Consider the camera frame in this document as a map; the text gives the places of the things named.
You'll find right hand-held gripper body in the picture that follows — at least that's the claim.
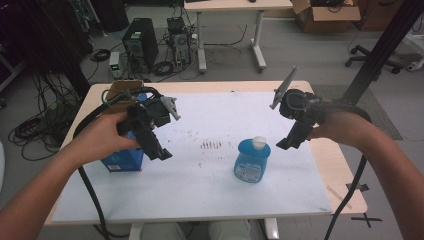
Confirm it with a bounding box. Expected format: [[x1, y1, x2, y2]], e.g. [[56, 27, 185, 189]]
[[269, 65, 329, 127]]

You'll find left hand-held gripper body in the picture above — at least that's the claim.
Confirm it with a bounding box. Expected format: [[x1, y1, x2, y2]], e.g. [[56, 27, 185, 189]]
[[115, 95, 182, 136]]

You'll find blue cardboard box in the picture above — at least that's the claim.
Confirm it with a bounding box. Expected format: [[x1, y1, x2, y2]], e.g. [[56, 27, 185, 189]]
[[100, 79, 148, 173]]

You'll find blue bottle with white cap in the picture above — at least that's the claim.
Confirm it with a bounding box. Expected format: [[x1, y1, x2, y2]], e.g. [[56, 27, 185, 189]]
[[233, 135, 272, 184]]

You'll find person's right hand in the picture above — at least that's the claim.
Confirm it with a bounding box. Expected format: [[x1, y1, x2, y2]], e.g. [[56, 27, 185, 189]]
[[308, 109, 379, 148]]

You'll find person's left hand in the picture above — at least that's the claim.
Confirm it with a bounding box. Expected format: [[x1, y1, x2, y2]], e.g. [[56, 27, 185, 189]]
[[71, 111, 141, 168]]

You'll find white device with green light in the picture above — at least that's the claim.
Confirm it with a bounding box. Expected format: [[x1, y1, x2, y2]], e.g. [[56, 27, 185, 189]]
[[108, 50, 122, 80]]

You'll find black computer tower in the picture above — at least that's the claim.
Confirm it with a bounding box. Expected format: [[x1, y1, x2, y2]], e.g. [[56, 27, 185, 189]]
[[121, 17, 160, 74]]

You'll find small open computer case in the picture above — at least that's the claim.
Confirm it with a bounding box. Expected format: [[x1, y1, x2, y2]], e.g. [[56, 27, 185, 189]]
[[166, 16, 193, 68]]

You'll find black office chair base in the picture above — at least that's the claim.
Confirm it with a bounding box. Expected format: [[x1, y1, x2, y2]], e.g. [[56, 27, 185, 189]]
[[344, 44, 405, 75]]

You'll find open brown cardboard carton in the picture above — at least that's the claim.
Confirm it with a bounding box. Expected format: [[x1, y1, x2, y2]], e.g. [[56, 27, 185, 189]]
[[290, 0, 362, 34]]

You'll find white desk with metal legs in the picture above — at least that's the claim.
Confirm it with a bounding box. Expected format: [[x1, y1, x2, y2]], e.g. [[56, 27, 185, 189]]
[[183, 0, 294, 74]]

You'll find dark curtain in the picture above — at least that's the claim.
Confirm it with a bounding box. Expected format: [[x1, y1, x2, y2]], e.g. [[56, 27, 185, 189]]
[[0, 0, 93, 101]]

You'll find coiled black cable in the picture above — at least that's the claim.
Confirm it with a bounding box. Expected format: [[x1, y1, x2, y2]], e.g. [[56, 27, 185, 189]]
[[152, 60, 175, 77], [89, 48, 112, 63]]

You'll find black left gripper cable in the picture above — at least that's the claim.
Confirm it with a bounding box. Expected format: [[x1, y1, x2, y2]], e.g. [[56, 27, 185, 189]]
[[72, 85, 164, 240]]

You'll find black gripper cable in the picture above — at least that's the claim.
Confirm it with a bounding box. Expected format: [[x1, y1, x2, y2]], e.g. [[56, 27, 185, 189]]
[[313, 99, 373, 240], [72, 85, 164, 240]]

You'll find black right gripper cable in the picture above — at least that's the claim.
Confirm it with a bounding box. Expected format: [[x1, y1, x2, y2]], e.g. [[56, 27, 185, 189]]
[[313, 99, 373, 240]]

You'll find black metal stand post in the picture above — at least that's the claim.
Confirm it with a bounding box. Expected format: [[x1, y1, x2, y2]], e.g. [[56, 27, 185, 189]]
[[341, 0, 424, 106]]

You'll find black cable bundle on floor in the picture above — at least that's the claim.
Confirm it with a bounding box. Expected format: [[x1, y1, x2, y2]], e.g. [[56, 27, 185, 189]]
[[7, 71, 81, 162]]

